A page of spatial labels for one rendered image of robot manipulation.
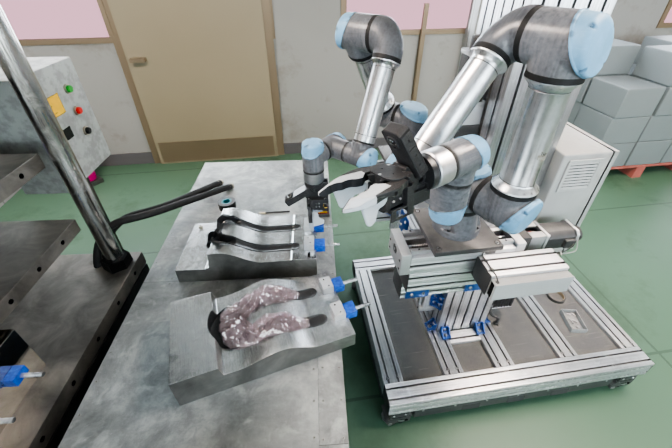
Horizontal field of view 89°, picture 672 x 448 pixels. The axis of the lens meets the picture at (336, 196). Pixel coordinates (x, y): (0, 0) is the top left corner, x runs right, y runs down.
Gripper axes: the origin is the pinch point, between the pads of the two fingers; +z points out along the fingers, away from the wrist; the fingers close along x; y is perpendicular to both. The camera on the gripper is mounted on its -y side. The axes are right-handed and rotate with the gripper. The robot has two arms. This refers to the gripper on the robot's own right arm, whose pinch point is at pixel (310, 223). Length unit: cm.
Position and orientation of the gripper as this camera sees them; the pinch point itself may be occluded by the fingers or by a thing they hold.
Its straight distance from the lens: 135.2
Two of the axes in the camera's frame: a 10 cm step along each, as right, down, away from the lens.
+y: 10.0, -0.3, 0.5
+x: -0.6, -5.7, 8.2
